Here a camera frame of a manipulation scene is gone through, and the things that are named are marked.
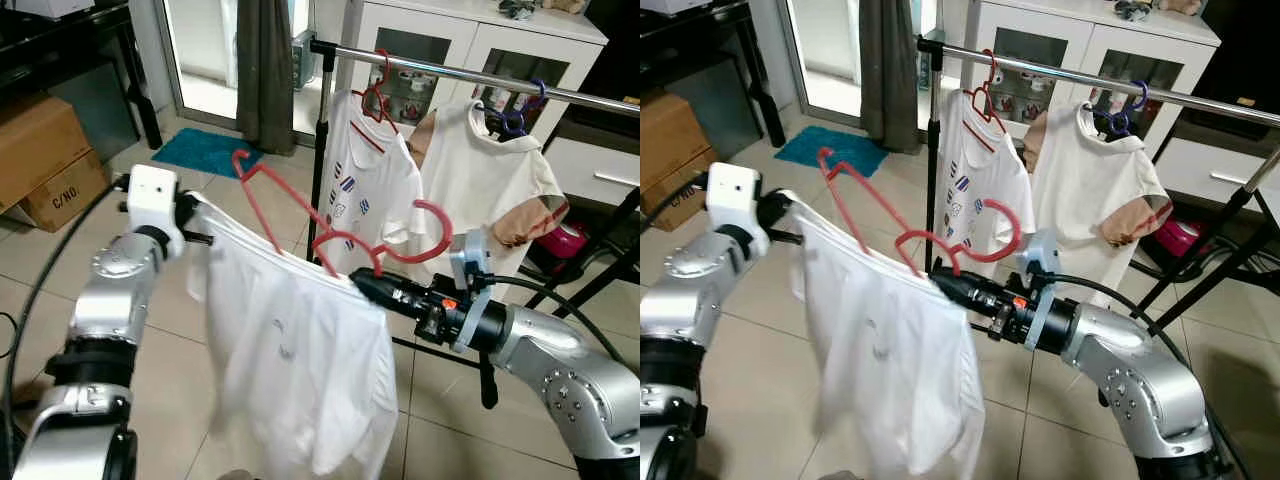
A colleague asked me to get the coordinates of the red plastic hanger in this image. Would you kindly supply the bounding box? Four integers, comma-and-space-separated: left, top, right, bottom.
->
358, 48, 399, 136
818, 148, 1023, 276
965, 48, 1006, 136
230, 150, 453, 278

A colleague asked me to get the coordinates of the plain white shirt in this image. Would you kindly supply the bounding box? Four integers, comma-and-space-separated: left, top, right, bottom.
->
790, 190, 986, 479
185, 195, 401, 479

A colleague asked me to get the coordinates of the blue plastic hanger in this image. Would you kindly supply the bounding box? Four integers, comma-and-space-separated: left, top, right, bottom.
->
475, 78, 549, 138
1085, 78, 1151, 138

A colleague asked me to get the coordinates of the teal floor mat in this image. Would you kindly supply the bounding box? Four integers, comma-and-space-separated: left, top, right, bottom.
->
773, 125, 889, 179
152, 127, 263, 179

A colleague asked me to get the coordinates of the white printed T-shirt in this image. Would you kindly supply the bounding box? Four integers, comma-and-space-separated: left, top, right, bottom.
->
322, 88, 426, 276
935, 88, 1036, 271

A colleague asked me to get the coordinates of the cardboard box printed C/NO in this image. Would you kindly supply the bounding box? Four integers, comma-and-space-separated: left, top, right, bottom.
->
640, 150, 709, 231
18, 150, 113, 234

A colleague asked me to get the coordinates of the plain brown cardboard box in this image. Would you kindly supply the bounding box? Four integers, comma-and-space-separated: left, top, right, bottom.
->
0, 95, 93, 213
640, 88, 701, 206

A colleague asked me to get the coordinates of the magenta plastic container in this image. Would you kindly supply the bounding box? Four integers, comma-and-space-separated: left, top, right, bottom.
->
1153, 218, 1208, 261
535, 222, 591, 277

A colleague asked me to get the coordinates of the dark grey curtain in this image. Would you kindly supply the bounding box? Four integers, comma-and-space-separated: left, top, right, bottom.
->
858, 0, 923, 153
235, 0, 298, 156

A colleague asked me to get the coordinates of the white framed glass door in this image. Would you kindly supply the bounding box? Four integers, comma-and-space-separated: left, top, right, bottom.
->
160, 0, 346, 136
785, 0, 966, 126

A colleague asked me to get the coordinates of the black table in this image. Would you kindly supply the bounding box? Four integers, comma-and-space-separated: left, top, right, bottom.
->
0, 0, 163, 151
640, 0, 786, 149

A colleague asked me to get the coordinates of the white low drawer unit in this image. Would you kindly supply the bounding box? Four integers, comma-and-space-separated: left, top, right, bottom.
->
545, 135, 641, 209
1150, 135, 1280, 216

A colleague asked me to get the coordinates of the silver black clothes rack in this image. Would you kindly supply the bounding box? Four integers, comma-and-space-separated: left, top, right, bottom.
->
916, 35, 1280, 409
308, 38, 641, 411

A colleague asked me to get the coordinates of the black television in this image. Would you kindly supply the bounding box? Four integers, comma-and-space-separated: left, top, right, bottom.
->
560, 0, 641, 153
1180, 0, 1280, 156

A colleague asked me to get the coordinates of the flat white object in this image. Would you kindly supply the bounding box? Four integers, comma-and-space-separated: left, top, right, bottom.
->
0, 0, 96, 19

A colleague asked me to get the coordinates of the white glass door cabinet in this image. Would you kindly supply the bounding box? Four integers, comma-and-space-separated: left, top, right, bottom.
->
960, 0, 1221, 151
340, 0, 609, 141

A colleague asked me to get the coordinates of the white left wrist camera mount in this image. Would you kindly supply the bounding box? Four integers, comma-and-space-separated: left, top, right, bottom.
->
706, 163, 761, 238
127, 165, 182, 238

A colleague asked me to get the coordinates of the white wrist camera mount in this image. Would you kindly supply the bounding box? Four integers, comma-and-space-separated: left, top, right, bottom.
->
450, 232, 494, 353
706, 163, 761, 238
1018, 230, 1064, 353
127, 165, 182, 238

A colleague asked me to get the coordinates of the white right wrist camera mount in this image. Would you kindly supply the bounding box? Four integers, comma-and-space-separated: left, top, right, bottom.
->
450, 232, 494, 353
1018, 230, 1064, 353

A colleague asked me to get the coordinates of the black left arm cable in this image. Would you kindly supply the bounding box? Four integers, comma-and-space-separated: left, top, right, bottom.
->
640, 172, 709, 241
0, 175, 131, 471

